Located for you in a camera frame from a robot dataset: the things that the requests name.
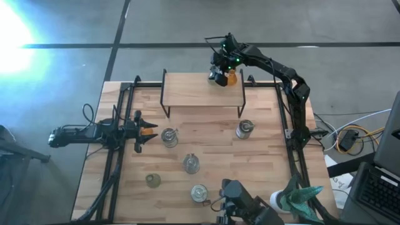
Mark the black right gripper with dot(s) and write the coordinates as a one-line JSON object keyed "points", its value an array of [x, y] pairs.
{"points": [[220, 64]]}

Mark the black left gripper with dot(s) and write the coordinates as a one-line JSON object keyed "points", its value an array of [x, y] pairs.
{"points": [[137, 131]]}

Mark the clear glass flask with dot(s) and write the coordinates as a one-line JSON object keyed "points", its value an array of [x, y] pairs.
{"points": [[243, 131], [191, 165], [169, 139], [199, 193]]}

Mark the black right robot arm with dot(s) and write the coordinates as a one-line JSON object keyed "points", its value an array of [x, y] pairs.
{"points": [[275, 67]]}

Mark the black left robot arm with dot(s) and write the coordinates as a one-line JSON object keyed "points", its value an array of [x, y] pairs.
{"points": [[81, 134]]}

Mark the wooden shelf riser black legs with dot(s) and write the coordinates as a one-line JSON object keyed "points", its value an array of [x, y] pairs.
{"points": [[193, 90]]}

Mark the clear glass flask bottom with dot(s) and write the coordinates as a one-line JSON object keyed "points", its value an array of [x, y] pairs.
{"points": [[199, 193]]}

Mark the brown printed gift tag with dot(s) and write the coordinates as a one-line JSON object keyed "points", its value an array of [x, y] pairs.
{"points": [[206, 202]]}

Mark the dark metal stand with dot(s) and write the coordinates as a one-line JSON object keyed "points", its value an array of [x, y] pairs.
{"points": [[25, 153]]}

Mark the green plant in white pot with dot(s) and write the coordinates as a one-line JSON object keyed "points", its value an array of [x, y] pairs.
{"points": [[278, 203]]}

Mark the white paper sheet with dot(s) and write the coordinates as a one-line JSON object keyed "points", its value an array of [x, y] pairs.
{"points": [[339, 184]]}

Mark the dark grey laptop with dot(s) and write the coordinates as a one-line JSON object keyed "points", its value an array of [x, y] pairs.
{"points": [[389, 147]]}

